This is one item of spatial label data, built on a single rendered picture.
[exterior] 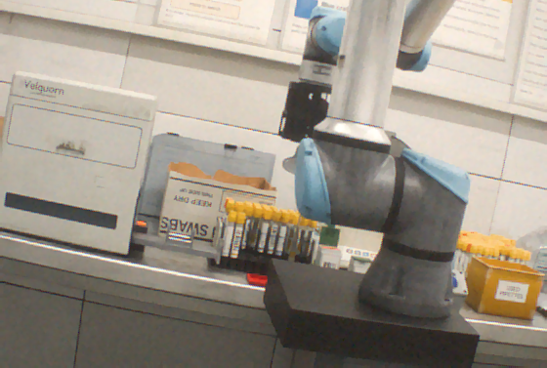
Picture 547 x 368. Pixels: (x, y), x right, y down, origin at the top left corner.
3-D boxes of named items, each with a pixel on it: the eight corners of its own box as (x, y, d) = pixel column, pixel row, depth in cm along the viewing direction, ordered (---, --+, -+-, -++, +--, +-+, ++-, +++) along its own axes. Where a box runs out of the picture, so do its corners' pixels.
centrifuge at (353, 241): (314, 270, 189) (325, 215, 188) (314, 250, 219) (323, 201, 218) (421, 290, 188) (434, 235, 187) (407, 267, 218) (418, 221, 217)
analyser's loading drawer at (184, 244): (110, 243, 161) (115, 216, 160) (113, 237, 167) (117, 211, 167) (219, 264, 163) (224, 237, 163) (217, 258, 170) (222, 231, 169)
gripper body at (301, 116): (276, 139, 178) (288, 79, 177) (318, 147, 179) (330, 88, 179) (281, 142, 171) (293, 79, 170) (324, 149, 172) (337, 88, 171)
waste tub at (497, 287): (477, 312, 172) (488, 265, 171) (459, 299, 185) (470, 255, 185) (533, 321, 173) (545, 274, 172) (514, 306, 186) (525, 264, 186)
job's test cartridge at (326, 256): (315, 279, 170) (322, 248, 170) (311, 274, 175) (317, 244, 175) (335, 282, 171) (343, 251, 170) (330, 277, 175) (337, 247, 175)
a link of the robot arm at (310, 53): (315, 3, 168) (309, 7, 177) (304, 58, 169) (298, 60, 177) (355, 12, 169) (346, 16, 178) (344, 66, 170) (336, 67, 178)
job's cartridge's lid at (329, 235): (322, 221, 175) (321, 221, 175) (318, 245, 174) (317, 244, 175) (341, 224, 175) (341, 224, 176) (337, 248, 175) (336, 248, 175)
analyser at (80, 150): (-15, 227, 157) (12, 69, 155) (11, 209, 184) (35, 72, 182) (142, 261, 160) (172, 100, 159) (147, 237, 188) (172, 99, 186)
